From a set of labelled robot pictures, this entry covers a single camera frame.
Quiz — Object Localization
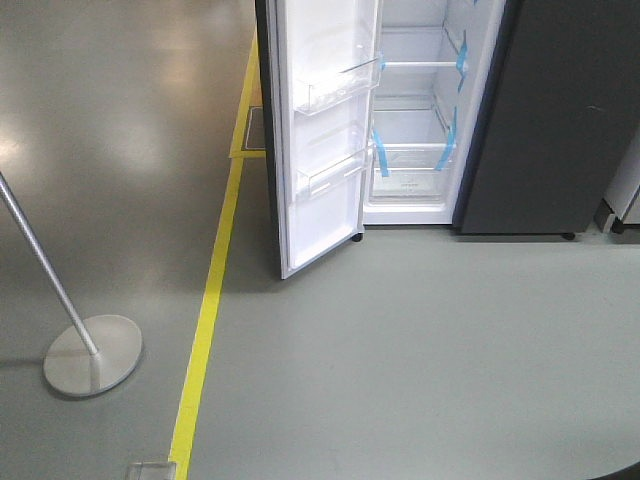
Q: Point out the silver sign stand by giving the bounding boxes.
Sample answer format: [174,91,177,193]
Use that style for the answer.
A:
[1,179,143,398]

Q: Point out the open white fridge door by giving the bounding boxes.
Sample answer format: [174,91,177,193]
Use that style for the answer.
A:
[255,1,382,279]

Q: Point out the clear door bin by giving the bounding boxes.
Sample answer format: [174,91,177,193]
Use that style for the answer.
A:
[295,149,367,200]
[293,55,383,116]

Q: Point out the dark floor sticker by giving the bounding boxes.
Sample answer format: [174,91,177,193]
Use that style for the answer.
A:
[242,106,265,151]

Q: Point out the clear crisper drawer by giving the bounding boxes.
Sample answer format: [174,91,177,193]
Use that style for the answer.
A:
[370,146,449,202]

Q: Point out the clear lower door bin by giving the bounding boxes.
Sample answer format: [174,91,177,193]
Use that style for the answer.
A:
[295,149,367,200]

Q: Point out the dark grey side-by-side fridge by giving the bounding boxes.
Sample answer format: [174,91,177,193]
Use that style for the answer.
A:
[364,1,639,237]

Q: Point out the clear middle door bin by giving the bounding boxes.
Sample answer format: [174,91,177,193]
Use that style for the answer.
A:
[293,55,383,116]

